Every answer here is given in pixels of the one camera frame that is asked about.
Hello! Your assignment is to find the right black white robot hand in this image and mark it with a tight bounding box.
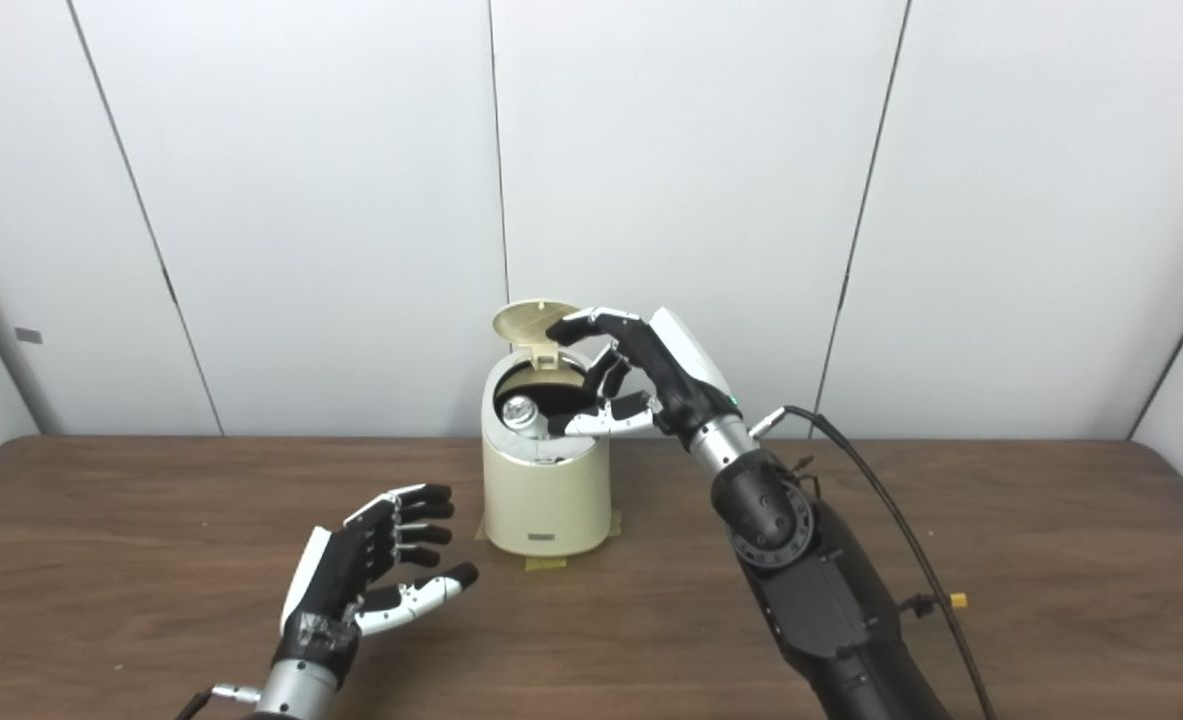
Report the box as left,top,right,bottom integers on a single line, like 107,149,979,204
546,306,742,449

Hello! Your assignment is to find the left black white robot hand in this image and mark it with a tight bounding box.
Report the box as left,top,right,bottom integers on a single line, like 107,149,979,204
273,484,480,691

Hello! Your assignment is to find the cream round bin lid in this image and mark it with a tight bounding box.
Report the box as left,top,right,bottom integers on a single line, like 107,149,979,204
492,299,582,371

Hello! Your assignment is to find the small white plastic bottle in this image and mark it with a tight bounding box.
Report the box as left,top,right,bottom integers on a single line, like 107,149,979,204
499,396,552,437

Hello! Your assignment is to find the cream-colored round bin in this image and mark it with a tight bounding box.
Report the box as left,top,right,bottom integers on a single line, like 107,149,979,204
481,348,612,558

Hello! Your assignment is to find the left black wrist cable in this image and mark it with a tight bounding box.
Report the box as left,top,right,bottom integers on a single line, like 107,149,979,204
173,683,263,720

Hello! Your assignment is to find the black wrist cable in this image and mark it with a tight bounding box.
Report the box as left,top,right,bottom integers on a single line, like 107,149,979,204
173,683,263,720
748,404,998,720

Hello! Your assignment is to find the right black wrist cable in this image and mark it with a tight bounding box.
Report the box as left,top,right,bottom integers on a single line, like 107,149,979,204
748,404,998,720

